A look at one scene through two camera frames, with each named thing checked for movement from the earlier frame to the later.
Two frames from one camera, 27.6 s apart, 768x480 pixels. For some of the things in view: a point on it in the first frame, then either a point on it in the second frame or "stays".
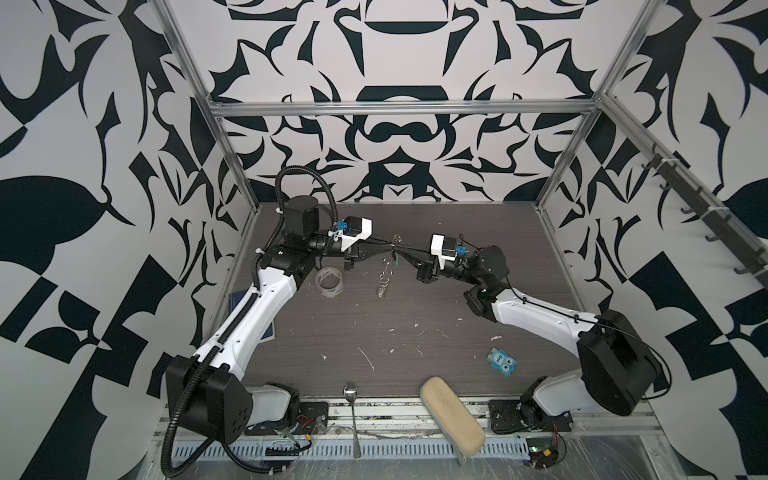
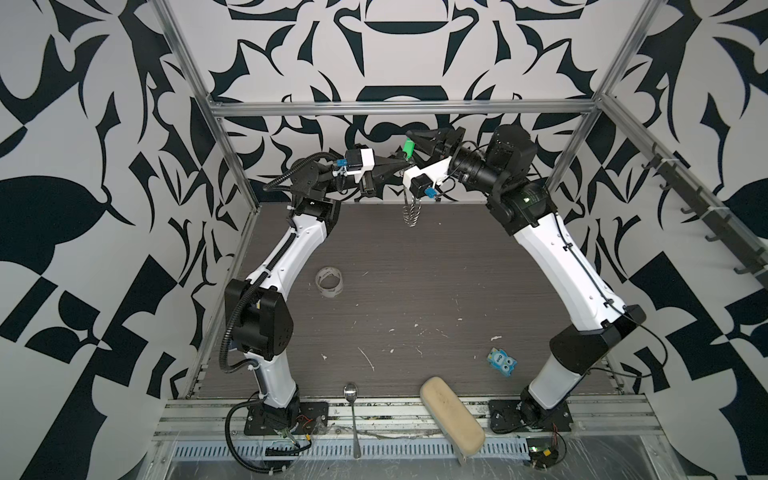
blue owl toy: [501, 361] stays
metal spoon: [351, 392] stays
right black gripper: [432, 267] to [449, 146]
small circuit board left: [281, 451] stays
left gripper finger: [379, 243] to [389, 167]
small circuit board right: [543, 452] stays
